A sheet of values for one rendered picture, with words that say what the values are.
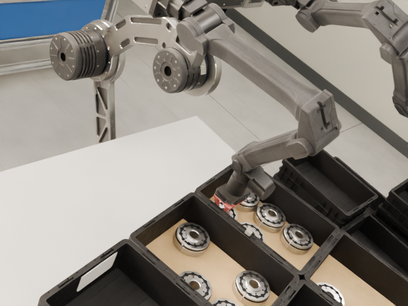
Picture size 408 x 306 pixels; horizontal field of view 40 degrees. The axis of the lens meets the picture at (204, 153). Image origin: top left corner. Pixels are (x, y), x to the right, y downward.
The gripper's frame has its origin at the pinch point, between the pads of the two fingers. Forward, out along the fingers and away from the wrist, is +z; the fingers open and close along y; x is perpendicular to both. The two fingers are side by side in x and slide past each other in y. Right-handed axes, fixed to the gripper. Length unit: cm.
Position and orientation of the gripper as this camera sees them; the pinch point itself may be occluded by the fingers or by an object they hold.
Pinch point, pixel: (223, 209)
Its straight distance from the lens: 174.1
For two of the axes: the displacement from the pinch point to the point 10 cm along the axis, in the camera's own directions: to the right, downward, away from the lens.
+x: -6.9, -6.3, 3.7
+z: -3.5, 7.3, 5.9
